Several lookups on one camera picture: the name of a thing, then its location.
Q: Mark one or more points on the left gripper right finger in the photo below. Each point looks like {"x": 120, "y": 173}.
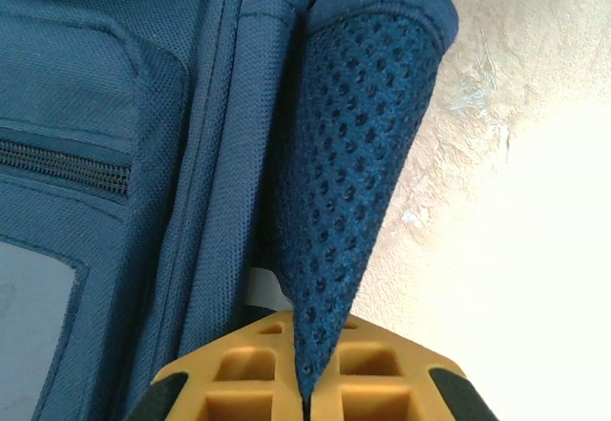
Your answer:
{"x": 382, "y": 383}

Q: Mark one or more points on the navy blue student backpack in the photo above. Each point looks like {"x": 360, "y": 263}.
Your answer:
{"x": 143, "y": 106}

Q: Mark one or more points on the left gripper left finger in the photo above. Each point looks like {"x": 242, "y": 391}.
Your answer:
{"x": 238, "y": 383}

